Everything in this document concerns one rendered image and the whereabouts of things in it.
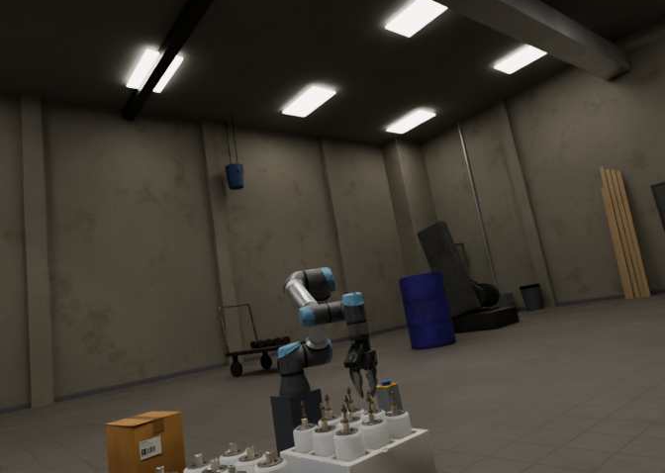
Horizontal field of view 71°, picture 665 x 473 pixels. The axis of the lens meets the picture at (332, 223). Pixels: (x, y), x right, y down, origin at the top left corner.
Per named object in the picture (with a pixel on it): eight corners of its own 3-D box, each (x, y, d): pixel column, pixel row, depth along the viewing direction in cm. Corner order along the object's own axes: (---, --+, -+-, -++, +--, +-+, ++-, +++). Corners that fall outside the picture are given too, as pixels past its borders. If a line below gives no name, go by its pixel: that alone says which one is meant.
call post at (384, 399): (388, 466, 190) (374, 387, 196) (400, 460, 194) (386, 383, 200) (401, 468, 185) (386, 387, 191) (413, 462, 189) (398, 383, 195)
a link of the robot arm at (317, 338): (299, 357, 239) (299, 265, 217) (327, 352, 243) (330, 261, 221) (305, 373, 229) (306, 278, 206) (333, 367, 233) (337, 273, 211)
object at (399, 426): (397, 473, 160) (387, 419, 163) (387, 466, 169) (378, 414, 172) (423, 466, 162) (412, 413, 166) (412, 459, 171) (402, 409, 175)
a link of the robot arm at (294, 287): (275, 270, 215) (302, 307, 169) (299, 267, 218) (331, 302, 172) (277, 294, 217) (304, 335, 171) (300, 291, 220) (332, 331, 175)
